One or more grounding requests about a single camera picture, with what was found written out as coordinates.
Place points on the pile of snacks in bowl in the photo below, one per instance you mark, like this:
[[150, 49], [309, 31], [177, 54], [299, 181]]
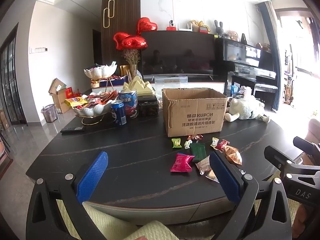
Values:
[[90, 100]]

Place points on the white and red camera toy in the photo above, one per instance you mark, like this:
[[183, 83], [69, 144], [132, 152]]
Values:
[[171, 25]]

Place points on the glass panel door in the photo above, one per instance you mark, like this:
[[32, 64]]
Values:
[[10, 80]]

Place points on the black television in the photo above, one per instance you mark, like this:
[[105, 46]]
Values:
[[178, 53]]

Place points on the gold figurine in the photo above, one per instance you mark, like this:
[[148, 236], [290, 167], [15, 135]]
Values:
[[200, 26]]

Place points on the plush bear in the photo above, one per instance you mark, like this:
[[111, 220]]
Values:
[[233, 36]]

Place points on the black upright piano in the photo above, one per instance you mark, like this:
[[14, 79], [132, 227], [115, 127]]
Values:
[[240, 55]]

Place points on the dark green snack packet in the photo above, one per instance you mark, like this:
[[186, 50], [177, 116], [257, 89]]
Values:
[[199, 152]]

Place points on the pale green candy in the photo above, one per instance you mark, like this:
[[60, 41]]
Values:
[[187, 144]]

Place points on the pink snack packet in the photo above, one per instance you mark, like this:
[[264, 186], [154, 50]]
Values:
[[182, 162]]

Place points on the brown cardboard box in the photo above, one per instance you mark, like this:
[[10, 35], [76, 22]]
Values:
[[197, 112]]

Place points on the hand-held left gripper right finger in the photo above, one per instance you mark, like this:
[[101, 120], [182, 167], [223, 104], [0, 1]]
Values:
[[223, 173]]

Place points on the beige snack packet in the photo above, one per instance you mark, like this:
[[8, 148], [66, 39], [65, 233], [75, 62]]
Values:
[[203, 165]]

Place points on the yellow mountain shaped ornament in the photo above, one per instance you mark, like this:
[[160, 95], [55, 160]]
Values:
[[138, 86]]

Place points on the dried flower bouquet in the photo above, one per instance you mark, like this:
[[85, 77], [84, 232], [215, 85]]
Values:
[[132, 58]]

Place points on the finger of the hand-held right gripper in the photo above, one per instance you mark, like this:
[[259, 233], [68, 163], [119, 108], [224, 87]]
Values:
[[303, 142], [282, 156]]

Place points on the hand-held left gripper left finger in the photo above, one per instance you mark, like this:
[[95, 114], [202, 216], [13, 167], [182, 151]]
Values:
[[93, 173]]

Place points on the small red candy packet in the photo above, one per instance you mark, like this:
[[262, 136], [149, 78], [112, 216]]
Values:
[[221, 145]]

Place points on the grey trash bin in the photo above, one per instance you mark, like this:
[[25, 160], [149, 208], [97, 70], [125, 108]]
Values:
[[49, 113]]

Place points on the small white petal bowl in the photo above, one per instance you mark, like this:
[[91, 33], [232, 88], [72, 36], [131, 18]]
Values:
[[100, 71]]

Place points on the black tin box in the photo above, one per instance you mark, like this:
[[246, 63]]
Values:
[[148, 107]]

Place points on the clear plastic bag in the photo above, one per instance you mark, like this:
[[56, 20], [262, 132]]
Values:
[[171, 82]]

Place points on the blue soda can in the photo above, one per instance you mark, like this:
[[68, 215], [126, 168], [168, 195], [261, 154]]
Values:
[[118, 113]]

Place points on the green candy packet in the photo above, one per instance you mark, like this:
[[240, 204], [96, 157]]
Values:
[[176, 142]]

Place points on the orange snack packet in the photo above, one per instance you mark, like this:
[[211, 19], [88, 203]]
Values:
[[233, 155]]

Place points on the piano bench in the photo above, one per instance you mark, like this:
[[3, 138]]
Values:
[[265, 90]]

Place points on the black metronome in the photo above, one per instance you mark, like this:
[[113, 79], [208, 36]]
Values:
[[243, 38]]

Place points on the dark blue curtain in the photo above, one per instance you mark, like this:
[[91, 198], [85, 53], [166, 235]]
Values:
[[271, 55]]

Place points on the blue snack bag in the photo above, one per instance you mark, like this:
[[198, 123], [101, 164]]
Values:
[[234, 90]]

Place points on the white plush sheep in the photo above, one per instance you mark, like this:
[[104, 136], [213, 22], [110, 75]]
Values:
[[246, 110]]

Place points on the black remote control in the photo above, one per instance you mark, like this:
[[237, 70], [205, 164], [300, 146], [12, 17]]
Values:
[[72, 130]]

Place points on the tan pastry packet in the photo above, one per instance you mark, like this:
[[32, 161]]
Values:
[[212, 176]]

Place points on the red foil candy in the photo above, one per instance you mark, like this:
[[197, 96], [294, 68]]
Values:
[[195, 137]]

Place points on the blue candy canister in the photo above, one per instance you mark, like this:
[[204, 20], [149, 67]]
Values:
[[128, 105]]

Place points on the grey rabbit figure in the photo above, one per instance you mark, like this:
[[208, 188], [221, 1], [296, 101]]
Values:
[[218, 28]]

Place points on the wall switch panel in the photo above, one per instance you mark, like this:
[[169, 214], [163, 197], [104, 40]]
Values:
[[38, 50]]

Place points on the open cardboard box on floor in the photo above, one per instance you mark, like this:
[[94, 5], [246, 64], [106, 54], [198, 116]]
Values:
[[60, 96]]

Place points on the gold wall ornament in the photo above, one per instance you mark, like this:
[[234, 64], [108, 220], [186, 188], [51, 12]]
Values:
[[109, 13]]

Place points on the large white petal bowl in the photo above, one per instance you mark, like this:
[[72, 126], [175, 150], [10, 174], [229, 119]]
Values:
[[96, 110]]

